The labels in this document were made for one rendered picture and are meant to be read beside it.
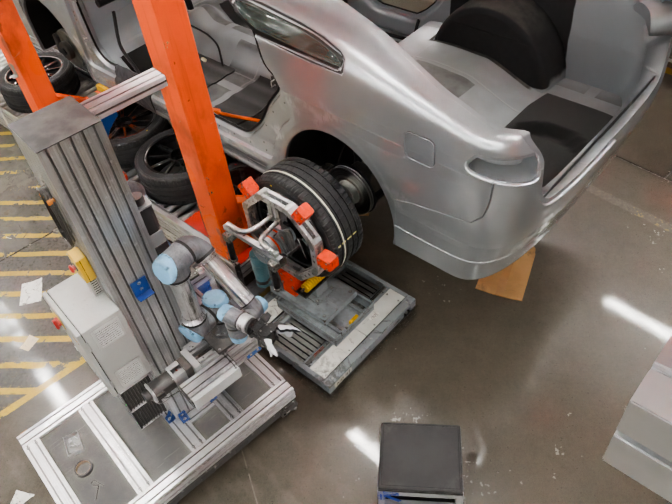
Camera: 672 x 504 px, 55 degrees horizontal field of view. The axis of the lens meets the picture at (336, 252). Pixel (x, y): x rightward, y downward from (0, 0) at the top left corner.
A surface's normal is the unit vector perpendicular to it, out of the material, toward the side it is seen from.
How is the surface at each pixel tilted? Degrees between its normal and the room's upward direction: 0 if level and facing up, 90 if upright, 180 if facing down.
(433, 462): 0
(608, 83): 90
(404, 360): 0
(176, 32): 90
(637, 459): 90
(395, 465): 0
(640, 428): 90
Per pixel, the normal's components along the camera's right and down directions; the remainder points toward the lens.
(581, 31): -0.66, 0.59
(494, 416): -0.08, -0.68
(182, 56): 0.75, 0.44
